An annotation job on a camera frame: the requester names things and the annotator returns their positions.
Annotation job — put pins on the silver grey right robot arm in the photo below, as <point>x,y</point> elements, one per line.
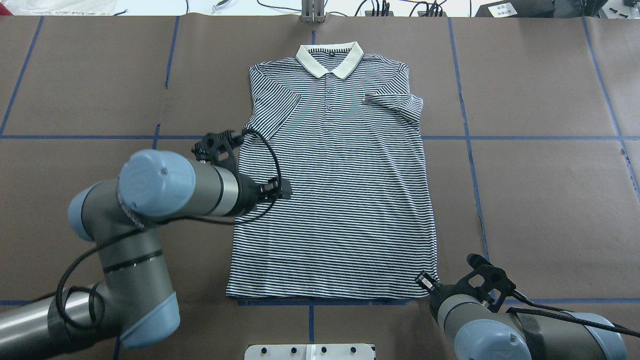
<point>484,318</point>

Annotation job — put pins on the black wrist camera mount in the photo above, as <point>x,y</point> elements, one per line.
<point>219,149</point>
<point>495,287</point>

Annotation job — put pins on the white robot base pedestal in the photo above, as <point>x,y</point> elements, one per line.
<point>311,351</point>

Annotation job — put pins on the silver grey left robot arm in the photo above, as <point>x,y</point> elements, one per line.
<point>121,288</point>

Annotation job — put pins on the black box with label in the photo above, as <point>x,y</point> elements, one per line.
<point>517,9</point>

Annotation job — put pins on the aluminium frame post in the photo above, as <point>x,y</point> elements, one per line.
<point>313,11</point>

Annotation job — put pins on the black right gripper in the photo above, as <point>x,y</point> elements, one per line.
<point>436,294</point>

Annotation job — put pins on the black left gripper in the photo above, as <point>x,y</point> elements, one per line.
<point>248,194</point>

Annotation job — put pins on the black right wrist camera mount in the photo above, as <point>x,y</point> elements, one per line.
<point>495,287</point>

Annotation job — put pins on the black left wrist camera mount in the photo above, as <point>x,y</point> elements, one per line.
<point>219,149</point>

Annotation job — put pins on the navy white striped polo shirt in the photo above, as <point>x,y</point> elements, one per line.
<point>345,127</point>

